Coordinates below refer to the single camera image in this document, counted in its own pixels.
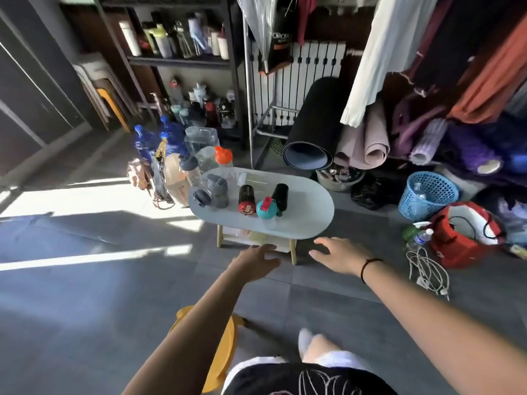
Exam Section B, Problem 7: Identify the dark bottle red lid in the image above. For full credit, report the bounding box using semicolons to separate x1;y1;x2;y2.
238;184;257;216

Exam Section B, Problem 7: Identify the person's black patterned clothing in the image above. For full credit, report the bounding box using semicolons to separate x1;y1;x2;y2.
222;351;398;395

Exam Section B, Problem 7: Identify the navy blue folded mat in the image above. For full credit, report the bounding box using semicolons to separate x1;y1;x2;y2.
485;112;527;161

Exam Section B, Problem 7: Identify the clear shaker teal lid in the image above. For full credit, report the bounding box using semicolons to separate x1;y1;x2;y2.
256;196;284;231

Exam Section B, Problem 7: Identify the black plastic bag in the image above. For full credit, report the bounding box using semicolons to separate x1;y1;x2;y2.
350;172;402;211

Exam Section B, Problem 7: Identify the person's right hand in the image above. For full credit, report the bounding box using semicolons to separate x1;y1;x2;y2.
309;236;371;277

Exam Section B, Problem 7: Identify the grey shaker red logo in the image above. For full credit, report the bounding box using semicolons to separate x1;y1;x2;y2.
205;173;230;210

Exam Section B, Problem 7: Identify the black metal shelf rack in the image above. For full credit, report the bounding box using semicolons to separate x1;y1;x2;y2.
92;0;248;149

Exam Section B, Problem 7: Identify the silver metal clothes rack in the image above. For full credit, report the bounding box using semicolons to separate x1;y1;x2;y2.
242;12;304;170

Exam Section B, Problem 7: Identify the person's right forearm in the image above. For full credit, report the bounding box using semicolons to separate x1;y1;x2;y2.
362;261;527;395

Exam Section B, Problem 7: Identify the lilac ridged foam roller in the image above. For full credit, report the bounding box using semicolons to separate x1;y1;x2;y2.
410;118;448;166

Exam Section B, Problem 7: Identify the person's right leg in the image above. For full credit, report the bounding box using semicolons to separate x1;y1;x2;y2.
302;335;343;365

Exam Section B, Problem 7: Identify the black and orange paper bag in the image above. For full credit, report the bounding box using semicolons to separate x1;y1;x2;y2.
258;0;299;75

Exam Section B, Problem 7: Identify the clear folded umbrella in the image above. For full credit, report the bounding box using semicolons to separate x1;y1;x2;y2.
234;0;281;75

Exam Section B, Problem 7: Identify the black rolled yoga mat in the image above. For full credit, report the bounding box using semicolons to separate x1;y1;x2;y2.
282;76;351;171

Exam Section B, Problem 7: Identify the red hanging garment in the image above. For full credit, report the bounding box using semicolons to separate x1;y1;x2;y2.
296;0;318;46

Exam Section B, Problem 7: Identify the white oval table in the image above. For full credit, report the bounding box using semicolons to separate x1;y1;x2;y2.
188;167;335;266

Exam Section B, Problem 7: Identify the black strap bag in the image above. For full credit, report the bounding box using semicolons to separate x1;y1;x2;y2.
150;150;177;211

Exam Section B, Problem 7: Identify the black bottle green lid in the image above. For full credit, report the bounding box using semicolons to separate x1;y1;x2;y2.
271;183;290;213

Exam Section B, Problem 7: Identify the clear shaker orange lid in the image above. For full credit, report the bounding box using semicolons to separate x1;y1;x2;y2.
214;145;239;190

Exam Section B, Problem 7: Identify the white hanging garment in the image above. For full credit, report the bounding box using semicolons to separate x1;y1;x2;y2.
340;0;439;129

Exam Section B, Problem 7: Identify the orange hanging garment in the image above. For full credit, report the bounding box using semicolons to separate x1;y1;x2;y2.
446;12;527;125

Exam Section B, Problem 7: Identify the person's left hand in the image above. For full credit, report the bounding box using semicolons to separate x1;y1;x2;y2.
228;244;282;283

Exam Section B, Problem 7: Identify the mauve plastic frame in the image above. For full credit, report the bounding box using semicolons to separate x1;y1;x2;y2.
391;88;447;159

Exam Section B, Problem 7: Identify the pink rolled yoga mat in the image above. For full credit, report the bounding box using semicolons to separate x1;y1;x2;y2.
333;100;391;170

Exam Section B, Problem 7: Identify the small plastic water bottle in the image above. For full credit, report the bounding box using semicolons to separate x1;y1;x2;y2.
407;228;435;251

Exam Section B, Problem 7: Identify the cluster of small mixed bottles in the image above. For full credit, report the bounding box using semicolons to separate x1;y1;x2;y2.
169;77;238;130

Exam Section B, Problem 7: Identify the maroon hanging garment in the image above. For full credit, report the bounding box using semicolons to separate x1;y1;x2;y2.
405;0;458;85

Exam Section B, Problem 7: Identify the blue foam roller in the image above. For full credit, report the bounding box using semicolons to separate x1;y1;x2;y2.
500;150;527;174

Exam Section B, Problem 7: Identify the white sneaker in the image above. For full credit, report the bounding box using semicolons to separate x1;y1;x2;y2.
298;328;317;360

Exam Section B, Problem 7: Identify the blue plastic basket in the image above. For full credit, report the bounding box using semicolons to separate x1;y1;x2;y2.
398;171;460;222

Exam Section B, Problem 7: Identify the green spray bottle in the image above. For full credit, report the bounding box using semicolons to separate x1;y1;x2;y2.
402;221;432;243

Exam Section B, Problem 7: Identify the red shopping bag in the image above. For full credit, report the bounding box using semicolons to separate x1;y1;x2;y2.
428;201;506;269

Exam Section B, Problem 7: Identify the clear plastic bag bundle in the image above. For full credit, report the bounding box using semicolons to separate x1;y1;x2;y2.
496;197;527;243

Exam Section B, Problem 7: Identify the white slatted radiator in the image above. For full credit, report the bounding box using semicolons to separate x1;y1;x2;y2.
251;41;346;127

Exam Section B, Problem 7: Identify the white paper bag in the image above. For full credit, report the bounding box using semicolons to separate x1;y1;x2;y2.
164;154;191;207

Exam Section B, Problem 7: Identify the black cord bracelet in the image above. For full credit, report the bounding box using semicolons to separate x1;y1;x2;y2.
360;258;384;284

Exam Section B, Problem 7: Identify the yellow plastic stool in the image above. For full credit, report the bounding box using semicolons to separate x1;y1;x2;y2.
171;305;248;393

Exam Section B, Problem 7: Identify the white power strip with cable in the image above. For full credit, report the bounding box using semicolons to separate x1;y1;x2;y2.
405;246;452;302

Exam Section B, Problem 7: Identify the person's left forearm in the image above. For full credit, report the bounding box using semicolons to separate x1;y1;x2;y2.
123;269;248;395

